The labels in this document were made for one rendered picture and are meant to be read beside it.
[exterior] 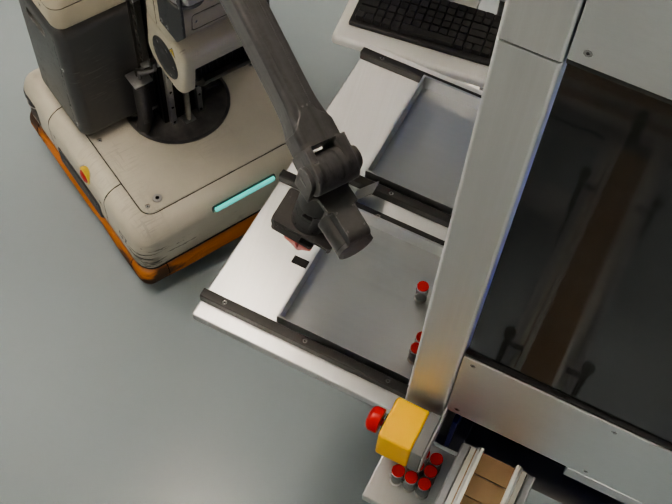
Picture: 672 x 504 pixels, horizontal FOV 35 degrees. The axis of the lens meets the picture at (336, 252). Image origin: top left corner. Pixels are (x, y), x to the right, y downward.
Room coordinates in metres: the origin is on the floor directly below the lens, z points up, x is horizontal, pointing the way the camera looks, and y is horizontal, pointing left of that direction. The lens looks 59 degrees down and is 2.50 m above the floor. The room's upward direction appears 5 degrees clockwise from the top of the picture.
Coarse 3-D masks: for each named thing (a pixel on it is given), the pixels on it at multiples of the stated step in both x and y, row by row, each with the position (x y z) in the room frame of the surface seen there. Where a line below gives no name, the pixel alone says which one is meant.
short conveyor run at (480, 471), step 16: (464, 448) 0.60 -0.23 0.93; (480, 448) 0.59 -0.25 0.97; (464, 464) 0.57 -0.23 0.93; (480, 464) 0.57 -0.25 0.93; (496, 464) 0.58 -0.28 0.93; (448, 480) 0.54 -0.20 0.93; (464, 480) 0.53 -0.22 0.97; (480, 480) 0.55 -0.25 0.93; (496, 480) 0.55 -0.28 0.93; (512, 480) 0.54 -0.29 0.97; (528, 480) 0.55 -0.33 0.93; (448, 496) 0.52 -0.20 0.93; (464, 496) 0.52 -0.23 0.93; (480, 496) 0.52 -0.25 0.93; (496, 496) 0.52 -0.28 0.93; (512, 496) 0.53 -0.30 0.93
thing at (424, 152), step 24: (432, 96) 1.34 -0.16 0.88; (456, 96) 1.33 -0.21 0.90; (408, 120) 1.27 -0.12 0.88; (432, 120) 1.28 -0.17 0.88; (456, 120) 1.28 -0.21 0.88; (384, 144) 1.19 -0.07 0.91; (408, 144) 1.22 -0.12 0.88; (432, 144) 1.22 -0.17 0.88; (456, 144) 1.23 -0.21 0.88; (384, 168) 1.16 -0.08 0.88; (408, 168) 1.16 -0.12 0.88; (432, 168) 1.16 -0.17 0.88; (456, 168) 1.17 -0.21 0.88; (408, 192) 1.09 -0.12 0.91; (432, 192) 1.11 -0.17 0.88; (456, 192) 1.11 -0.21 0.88
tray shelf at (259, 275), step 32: (416, 64) 1.42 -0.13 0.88; (352, 96) 1.32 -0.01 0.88; (384, 96) 1.33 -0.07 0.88; (352, 128) 1.24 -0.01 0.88; (384, 128) 1.25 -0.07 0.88; (256, 224) 1.01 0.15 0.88; (416, 224) 1.04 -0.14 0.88; (256, 256) 0.94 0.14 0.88; (288, 256) 0.95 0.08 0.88; (224, 288) 0.87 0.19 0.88; (256, 288) 0.88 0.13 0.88; (288, 288) 0.88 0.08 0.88; (224, 320) 0.81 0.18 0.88; (288, 352) 0.76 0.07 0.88; (352, 384) 0.71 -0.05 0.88; (448, 416) 0.67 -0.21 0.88
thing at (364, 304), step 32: (384, 224) 1.02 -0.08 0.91; (320, 256) 0.95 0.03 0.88; (352, 256) 0.96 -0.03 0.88; (384, 256) 0.96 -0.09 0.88; (416, 256) 0.97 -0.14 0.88; (320, 288) 0.89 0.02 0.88; (352, 288) 0.89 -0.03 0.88; (384, 288) 0.90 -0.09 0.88; (288, 320) 0.80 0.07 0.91; (320, 320) 0.83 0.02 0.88; (352, 320) 0.83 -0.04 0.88; (384, 320) 0.84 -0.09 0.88; (416, 320) 0.84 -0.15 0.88; (352, 352) 0.76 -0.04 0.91; (384, 352) 0.78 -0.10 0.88
